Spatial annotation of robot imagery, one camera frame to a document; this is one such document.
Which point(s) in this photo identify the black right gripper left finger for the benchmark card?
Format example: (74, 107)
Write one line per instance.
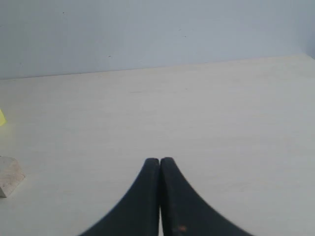
(137, 213)

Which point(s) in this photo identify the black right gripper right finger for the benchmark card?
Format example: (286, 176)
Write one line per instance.
(184, 212)

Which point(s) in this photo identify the yellow cube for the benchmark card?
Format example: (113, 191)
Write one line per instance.
(2, 118)

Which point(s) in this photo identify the small wooden cube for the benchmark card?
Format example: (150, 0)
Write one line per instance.
(11, 175)

